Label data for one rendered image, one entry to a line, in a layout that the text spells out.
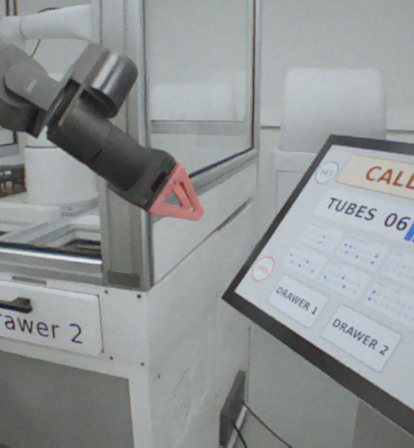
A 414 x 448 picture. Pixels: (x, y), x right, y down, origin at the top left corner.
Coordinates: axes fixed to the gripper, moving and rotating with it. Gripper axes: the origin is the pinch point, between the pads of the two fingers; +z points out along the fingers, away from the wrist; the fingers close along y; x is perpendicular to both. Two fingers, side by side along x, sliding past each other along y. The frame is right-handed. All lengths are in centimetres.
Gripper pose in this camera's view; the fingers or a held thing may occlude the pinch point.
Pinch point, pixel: (190, 210)
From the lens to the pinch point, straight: 58.8
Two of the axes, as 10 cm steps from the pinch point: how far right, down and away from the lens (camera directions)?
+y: -4.8, -2.1, 8.5
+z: 6.9, 5.0, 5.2
